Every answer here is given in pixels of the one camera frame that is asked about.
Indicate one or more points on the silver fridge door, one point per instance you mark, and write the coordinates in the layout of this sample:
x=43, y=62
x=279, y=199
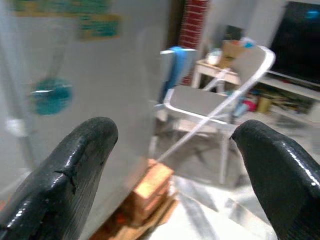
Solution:
x=112, y=75

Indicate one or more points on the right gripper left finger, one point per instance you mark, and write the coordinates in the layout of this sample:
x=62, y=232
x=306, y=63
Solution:
x=62, y=180

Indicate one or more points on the rectangular yellow teal sticker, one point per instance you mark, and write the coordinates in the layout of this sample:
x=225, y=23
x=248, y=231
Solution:
x=100, y=27

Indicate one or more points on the small red container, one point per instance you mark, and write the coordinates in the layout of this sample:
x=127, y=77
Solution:
x=250, y=105

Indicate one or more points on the light blue cone object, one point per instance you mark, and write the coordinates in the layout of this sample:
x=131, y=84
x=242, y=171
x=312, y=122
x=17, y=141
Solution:
x=240, y=110

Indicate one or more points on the black flat television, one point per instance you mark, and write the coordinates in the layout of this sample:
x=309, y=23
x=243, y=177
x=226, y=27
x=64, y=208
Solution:
x=297, y=45

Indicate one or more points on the white low shelf unit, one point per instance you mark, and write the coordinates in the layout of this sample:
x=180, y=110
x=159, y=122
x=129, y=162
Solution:
x=287, y=83

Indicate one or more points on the round teal fridge sticker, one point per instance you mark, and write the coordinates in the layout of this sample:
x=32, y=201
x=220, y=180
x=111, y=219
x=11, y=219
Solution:
x=51, y=96

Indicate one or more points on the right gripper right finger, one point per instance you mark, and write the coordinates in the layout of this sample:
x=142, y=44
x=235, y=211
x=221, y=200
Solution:
x=287, y=187

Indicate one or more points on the grey white folding chair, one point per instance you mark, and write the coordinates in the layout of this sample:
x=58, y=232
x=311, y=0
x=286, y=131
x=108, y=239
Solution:
x=195, y=97

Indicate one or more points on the long yellow teal sticker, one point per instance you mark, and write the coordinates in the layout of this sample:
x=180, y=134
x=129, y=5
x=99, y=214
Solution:
x=62, y=6

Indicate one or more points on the tan cardboard box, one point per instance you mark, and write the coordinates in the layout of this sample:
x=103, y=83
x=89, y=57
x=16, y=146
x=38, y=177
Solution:
x=231, y=53

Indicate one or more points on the silver fridge cabinet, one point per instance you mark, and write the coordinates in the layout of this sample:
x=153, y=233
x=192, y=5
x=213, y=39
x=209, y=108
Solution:
x=7, y=100

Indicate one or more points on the small white side table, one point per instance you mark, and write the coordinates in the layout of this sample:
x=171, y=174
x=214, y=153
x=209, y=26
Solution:
x=212, y=70

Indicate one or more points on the blue and white board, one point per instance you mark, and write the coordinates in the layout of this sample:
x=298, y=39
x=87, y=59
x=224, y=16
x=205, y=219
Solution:
x=178, y=62

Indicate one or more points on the gold tin can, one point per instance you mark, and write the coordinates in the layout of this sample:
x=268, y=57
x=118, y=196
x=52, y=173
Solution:
x=264, y=105

